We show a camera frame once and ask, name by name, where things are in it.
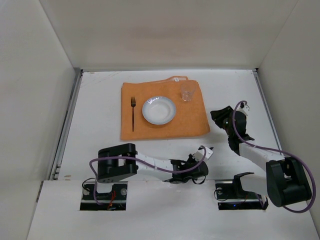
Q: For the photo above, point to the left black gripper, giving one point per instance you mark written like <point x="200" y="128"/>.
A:
<point x="190" y="160"/>

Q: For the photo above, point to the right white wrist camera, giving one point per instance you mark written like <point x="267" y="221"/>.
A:
<point x="244" y="108"/>

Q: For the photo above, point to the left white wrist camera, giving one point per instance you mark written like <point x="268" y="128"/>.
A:
<point x="203" y="154"/>

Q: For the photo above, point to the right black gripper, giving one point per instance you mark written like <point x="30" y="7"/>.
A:
<point x="222" y="118"/>

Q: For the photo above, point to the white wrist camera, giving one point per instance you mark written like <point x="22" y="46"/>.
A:
<point x="203" y="154"/>
<point x="244" y="108"/>

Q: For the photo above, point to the clear drinking glass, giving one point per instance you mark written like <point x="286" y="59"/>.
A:
<point x="188" y="88"/>

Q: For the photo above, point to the orange cloth napkin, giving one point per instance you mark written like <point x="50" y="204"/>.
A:
<point x="190" y="121"/>

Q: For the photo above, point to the black fork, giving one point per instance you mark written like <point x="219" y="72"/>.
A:
<point x="133" y="104"/>

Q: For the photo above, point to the white plate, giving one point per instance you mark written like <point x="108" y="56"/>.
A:
<point x="159" y="110"/>

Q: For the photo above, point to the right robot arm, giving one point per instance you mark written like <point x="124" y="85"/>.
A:
<point x="288" y="179"/>

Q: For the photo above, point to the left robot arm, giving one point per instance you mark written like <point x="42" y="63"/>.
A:
<point x="122" y="162"/>

